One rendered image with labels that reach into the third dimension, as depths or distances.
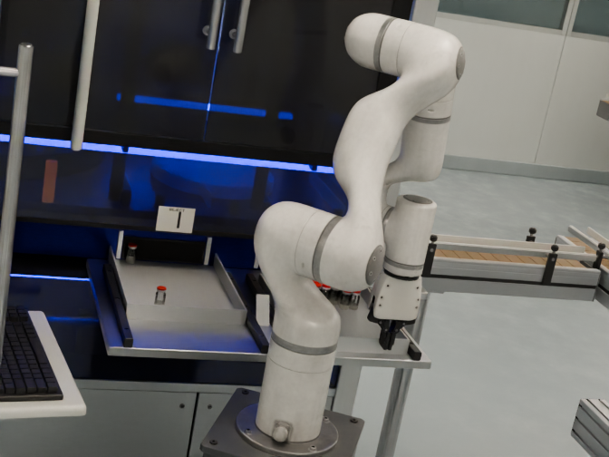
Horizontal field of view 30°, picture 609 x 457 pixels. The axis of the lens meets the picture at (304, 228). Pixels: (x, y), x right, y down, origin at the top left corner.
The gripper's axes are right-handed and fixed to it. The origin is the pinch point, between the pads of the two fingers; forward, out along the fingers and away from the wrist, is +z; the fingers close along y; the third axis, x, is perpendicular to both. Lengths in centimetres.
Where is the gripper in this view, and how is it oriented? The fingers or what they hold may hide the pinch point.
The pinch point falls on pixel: (387, 338)
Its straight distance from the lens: 244.1
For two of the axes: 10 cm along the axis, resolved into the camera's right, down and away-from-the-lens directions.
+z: -1.8, 9.4, 3.0
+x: 2.7, 3.4, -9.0
